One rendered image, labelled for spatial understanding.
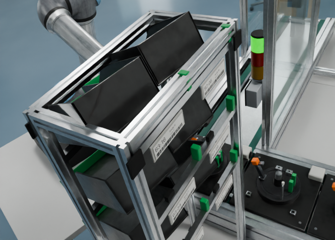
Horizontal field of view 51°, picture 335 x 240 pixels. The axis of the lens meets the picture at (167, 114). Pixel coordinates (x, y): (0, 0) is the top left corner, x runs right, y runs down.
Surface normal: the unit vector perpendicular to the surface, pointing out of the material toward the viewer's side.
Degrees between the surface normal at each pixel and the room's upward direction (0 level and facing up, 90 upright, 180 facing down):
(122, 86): 65
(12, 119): 0
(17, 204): 0
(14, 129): 0
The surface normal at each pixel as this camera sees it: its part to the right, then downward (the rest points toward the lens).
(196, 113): 0.60, -0.01
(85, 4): 0.71, 0.53
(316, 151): -0.16, -0.75
